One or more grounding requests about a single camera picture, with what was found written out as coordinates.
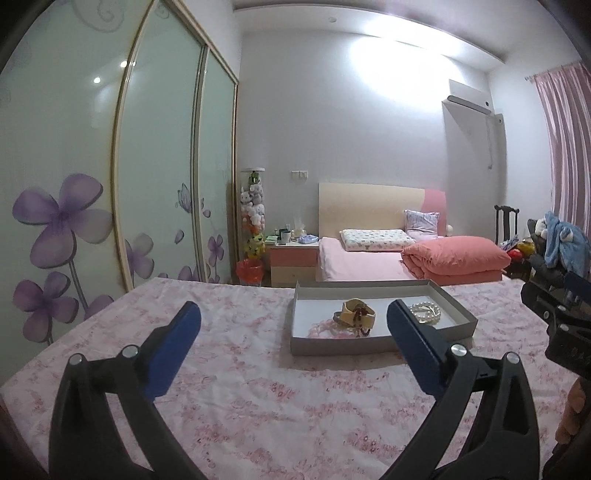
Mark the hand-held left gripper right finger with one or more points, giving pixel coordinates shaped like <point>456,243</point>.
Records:
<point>413,346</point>

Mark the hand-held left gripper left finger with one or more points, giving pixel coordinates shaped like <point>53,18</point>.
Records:
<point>173,350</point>

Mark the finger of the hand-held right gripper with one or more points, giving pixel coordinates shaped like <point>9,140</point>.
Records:
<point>554,290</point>

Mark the grey shallow tray box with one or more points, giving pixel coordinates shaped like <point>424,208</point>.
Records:
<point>318,314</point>

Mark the person's right hand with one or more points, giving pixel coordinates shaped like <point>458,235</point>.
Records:
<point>571,410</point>

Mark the blue plush garment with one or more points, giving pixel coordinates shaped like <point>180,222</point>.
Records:
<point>563,244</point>

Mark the colourful toy pile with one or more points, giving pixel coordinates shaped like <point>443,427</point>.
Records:
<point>521,249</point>

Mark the dark wooden chair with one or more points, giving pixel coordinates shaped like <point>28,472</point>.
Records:
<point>505,224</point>

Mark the pink bed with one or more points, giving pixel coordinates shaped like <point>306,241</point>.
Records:
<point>364,265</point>

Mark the folded pink quilt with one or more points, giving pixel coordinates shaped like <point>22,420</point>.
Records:
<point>455,256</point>

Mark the pink floral tablecloth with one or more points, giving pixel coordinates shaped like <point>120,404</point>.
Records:
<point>258,406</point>

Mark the red trash bin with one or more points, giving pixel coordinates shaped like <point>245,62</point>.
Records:
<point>250,272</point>

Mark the white patterned pillow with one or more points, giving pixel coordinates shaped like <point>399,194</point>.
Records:
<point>376,240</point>

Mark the lilac patterned pillow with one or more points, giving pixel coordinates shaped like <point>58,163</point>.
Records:
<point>421,222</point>

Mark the pink curtain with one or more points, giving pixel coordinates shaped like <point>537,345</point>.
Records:
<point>568,161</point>

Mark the pink and beige nightstand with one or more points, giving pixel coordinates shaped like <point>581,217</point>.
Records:
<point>293,263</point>

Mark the beige and pink headboard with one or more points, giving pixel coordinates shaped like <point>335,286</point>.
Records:
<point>364,203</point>

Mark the clear tube of plush toys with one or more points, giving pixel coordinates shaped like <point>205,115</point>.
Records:
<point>253,217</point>

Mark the tissue box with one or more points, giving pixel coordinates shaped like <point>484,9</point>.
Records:
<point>300,232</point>

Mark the sliding wardrobe with purple flowers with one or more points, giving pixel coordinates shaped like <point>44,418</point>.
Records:
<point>115,184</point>

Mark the white air conditioner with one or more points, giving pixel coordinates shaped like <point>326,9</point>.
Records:
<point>467,97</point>

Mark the white wall switch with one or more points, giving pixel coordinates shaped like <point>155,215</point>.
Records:
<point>300,174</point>

